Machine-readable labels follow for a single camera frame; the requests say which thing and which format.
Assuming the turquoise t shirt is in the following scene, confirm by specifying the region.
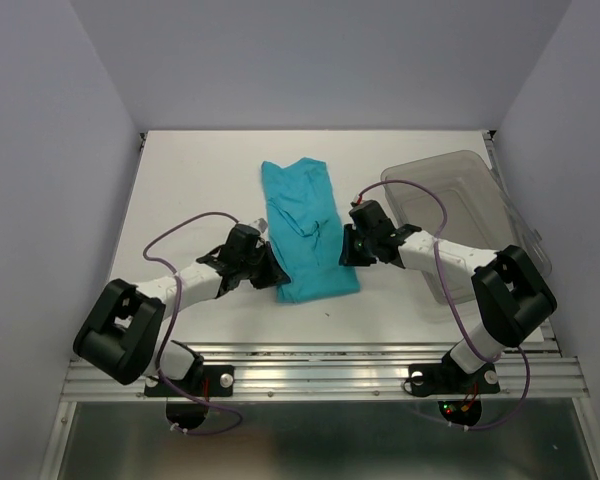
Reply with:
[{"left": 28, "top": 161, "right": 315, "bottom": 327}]
[{"left": 261, "top": 158, "right": 360, "bottom": 304}]

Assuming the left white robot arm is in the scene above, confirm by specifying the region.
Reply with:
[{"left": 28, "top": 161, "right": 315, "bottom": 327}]
[{"left": 73, "top": 223, "right": 291, "bottom": 394}]

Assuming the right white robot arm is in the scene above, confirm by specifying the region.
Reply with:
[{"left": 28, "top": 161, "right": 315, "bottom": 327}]
[{"left": 339, "top": 200, "right": 557, "bottom": 397}]

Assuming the clear plastic bin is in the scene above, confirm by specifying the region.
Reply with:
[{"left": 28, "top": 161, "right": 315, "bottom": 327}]
[{"left": 381, "top": 150, "right": 552, "bottom": 277}]

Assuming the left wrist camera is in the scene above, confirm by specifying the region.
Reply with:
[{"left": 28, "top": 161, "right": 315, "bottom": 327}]
[{"left": 249, "top": 218, "right": 268, "bottom": 234}]

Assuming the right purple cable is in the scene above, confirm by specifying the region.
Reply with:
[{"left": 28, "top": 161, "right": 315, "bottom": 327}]
[{"left": 352, "top": 180, "right": 534, "bottom": 434}]

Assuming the purple cable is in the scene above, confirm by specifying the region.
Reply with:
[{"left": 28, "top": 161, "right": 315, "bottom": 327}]
[
  {"left": 142, "top": 211, "right": 243, "bottom": 436},
  {"left": 352, "top": 180, "right": 534, "bottom": 434}
]

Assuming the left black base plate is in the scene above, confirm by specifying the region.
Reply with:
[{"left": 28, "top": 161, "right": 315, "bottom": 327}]
[{"left": 143, "top": 364, "right": 235, "bottom": 398}]

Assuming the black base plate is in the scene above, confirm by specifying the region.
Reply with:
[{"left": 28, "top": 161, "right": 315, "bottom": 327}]
[
  {"left": 143, "top": 364, "right": 235, "bottom": 398},
  {"left": 401, "top": 363, "right": 500, "bottom": 398}
]

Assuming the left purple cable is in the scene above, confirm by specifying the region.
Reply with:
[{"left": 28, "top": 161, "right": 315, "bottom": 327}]
[{"left": 142, "top": 211, "right": 243, "bottom": 436}]

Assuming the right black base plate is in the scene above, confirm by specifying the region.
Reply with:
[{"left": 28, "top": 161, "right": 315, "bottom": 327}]
[{"left": 401, "top": 363, "right": 500, "bottom": 398}]

